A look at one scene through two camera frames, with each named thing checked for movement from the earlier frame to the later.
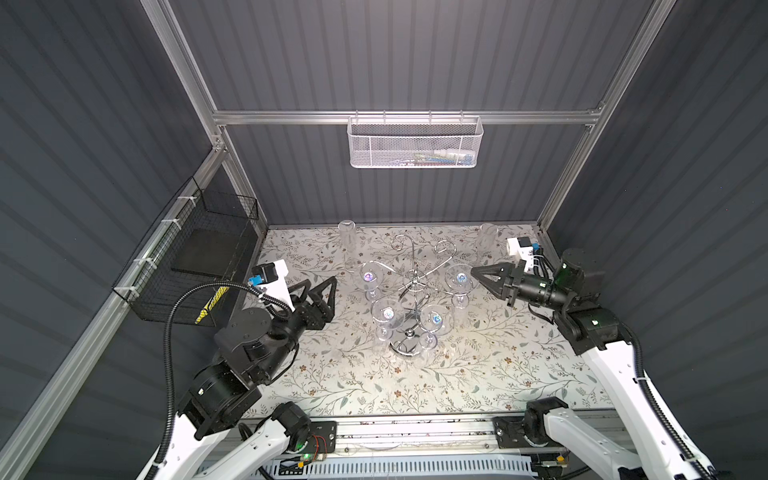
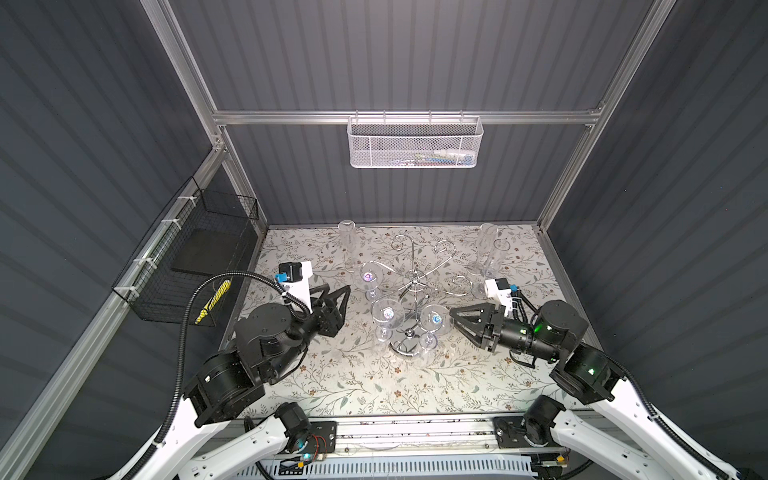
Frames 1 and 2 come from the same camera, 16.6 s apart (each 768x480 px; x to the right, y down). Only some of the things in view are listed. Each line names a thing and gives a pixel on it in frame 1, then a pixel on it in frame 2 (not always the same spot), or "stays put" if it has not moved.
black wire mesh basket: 203,240 stays put
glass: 436,320 stays put
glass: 459,279 -> 479,285
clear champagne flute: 486,237 stays put
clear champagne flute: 347,234 stays put
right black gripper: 499,288 -> 489,317
